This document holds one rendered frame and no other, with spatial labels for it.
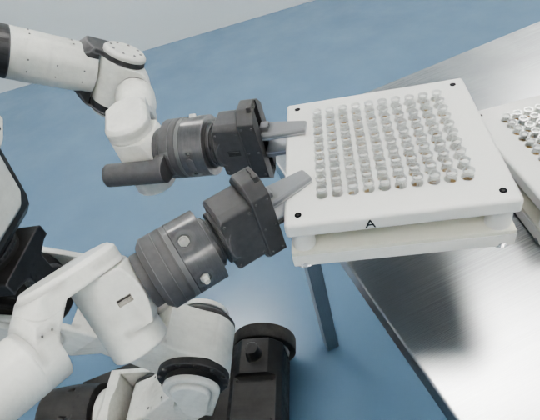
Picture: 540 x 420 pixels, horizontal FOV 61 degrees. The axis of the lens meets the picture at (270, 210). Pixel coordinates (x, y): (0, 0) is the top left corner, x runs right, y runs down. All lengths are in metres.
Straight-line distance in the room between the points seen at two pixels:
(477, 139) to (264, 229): 0.27
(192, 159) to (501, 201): 0.39
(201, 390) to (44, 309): 0.52
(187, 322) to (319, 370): 0.71
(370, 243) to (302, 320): 1.14
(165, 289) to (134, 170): 0.23
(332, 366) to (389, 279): 0.91
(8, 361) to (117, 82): 0.58
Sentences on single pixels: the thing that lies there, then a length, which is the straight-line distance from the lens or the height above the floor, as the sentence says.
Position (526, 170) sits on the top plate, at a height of 0.91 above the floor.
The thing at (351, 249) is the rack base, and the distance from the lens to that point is 0.53.
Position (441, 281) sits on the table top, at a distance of 0.68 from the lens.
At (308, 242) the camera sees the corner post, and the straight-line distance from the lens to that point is 0.52.
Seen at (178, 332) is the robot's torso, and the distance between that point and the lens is 0.92.
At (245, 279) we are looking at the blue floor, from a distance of 1.81.
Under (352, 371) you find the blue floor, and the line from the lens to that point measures 1.54.
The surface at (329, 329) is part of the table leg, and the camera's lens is 1.48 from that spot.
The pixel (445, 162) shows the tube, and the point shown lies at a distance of 0.55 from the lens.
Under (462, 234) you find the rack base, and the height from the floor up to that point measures 0.98.
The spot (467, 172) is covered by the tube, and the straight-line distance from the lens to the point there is 0.54.
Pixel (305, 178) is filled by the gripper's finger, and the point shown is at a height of 1.04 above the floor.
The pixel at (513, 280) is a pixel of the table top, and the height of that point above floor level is 0.84.
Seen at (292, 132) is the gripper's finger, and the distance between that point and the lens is 0.62.
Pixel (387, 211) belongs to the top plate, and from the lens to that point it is 0.50.
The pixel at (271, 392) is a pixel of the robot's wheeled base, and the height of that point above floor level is 0.19.
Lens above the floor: 1.38
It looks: 43 degrees down
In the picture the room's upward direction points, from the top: 17 degrees counter-clockwise
